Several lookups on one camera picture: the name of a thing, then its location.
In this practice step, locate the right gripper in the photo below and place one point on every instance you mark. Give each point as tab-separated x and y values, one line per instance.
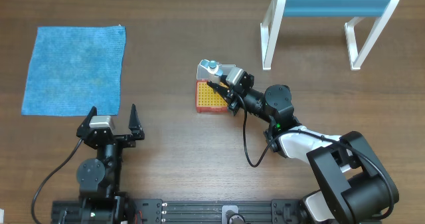
246	82

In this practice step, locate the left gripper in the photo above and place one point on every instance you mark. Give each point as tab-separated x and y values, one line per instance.
99	140

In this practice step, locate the white pipette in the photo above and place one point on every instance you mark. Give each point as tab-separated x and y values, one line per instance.
212	66

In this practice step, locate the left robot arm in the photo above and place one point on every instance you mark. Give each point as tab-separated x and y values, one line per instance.
91	175

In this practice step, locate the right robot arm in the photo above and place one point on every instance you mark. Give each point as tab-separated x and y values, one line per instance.
348	184

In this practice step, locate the red and yellow tip box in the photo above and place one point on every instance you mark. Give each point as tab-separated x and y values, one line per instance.
207	97

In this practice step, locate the blue cloth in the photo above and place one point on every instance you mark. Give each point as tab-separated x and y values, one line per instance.
73	67

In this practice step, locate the white and blue stand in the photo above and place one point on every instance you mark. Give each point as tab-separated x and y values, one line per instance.
332	3

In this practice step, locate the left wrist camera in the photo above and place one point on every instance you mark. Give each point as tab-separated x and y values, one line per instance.
101	121

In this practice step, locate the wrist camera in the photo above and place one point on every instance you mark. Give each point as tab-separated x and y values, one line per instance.
101	121
235	76

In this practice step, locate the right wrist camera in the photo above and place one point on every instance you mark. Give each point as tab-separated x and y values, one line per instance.
235	76

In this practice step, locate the mounting rail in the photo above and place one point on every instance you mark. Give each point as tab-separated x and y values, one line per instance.
199	210

